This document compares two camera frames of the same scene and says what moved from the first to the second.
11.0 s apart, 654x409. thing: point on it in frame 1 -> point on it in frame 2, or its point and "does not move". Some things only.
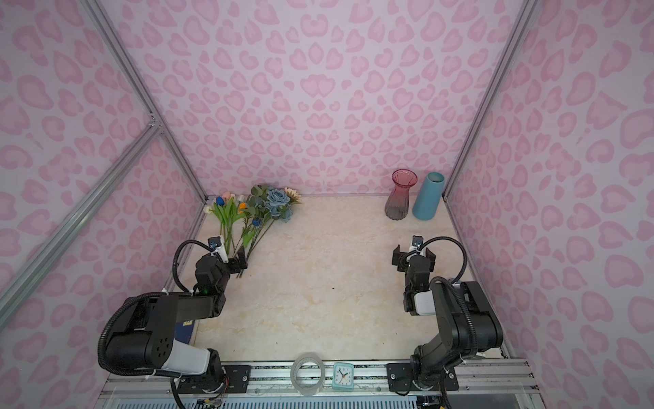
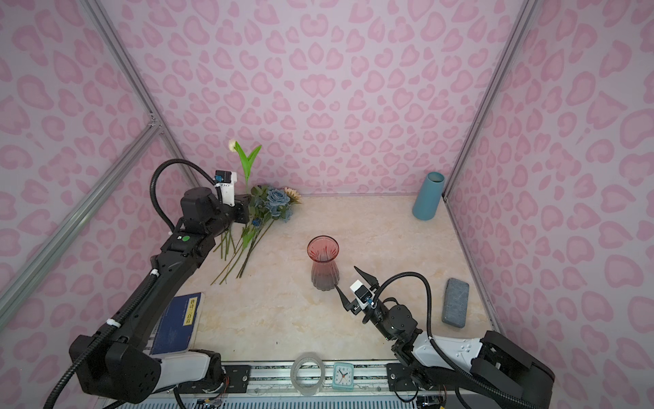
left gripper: x=233 y=261 -> x=243 y=209
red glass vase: x=397 y=204 -> x=323 y=250
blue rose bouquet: x=267 y=204 does not move
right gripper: x=414 y=258 -> x=357 y=302
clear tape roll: x=297 y=361 does not move
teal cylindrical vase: x=426 y=203 does not move
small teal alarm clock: x=343 y=377 does not move
